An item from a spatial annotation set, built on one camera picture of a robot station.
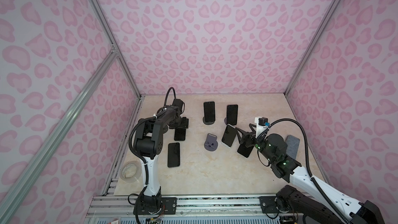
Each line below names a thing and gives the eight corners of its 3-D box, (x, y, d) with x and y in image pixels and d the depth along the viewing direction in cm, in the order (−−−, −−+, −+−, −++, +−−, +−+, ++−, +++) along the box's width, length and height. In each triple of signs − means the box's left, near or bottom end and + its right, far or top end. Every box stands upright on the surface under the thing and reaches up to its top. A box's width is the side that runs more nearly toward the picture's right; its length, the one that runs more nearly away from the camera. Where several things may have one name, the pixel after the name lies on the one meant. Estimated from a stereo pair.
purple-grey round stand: (203, 148, 95) (203, 139, 87) (208, 140, 98) (208, 132, 90) (213, 153, 92) (214, 145, 84) (218, 146, 95) (219, 137, 87)
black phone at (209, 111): (205, 124, 106) (204, 109, 93) (204, 117, 110) (204, 101, 97) (214, 123, 106) (215, 108, 94) (213, 116, 110) (214, 101, 97)
